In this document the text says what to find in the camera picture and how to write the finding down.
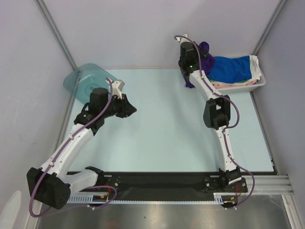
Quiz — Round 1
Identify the white slotted cable duct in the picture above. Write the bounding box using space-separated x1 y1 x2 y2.
67 194 224 205

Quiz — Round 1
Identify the white towel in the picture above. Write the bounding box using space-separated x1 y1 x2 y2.
249 55 262 81

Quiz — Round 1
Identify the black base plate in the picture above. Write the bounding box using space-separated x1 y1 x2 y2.
94 172 248 201

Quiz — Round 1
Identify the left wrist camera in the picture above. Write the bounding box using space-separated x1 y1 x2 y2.
111 80 125 97

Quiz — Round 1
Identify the translucent blue plastic tray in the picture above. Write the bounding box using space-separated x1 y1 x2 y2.
63 63 117 104

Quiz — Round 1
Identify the purple microfiber towel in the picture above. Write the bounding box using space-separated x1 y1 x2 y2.
199 42 215 75

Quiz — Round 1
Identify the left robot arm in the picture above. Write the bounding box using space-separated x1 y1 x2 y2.
27 85 137 210

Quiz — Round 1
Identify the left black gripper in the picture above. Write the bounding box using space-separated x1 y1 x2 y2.
101 93 136 118

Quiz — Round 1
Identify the left aluminium frame post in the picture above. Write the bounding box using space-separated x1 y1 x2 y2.
34 0 78 70

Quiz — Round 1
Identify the pink towel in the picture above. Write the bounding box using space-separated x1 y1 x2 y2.
212 80 257 88

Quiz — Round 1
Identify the purple cable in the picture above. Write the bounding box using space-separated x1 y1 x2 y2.
29 77 118 218
173 35 256 210

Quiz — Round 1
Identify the blue towel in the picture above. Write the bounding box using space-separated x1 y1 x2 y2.
207 55 252 83

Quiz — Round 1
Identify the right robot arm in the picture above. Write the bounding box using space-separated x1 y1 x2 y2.
178 38 242 192

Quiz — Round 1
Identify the right aluminium frame post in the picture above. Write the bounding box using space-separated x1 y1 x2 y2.
252 0 288 55

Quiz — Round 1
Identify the white plastic basket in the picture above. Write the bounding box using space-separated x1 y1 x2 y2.
209 70 266 93

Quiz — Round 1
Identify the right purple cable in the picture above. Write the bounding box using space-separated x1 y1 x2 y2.
173 35 256 210

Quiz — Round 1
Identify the aluminium rail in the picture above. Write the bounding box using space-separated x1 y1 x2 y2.
253 175 294 195

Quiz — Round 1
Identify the aluminium frame post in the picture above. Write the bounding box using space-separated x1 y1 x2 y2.
252 0 288 55
34 0 78 70

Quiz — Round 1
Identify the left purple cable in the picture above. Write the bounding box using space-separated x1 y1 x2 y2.
29 77 118 218

